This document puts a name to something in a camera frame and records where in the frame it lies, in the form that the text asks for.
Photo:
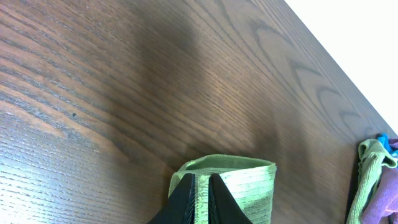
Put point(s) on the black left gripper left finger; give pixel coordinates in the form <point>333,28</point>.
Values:
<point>180,208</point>

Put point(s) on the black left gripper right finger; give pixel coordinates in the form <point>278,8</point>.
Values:
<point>222,207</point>

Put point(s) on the light green cloth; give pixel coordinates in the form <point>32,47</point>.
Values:
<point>250,181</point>

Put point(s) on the olive green cloth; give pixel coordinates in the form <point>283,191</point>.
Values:
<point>373,156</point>

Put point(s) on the purple cloth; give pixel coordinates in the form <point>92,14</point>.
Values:
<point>384,202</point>

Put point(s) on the blue cloth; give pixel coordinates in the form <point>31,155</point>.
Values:
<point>391,145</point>

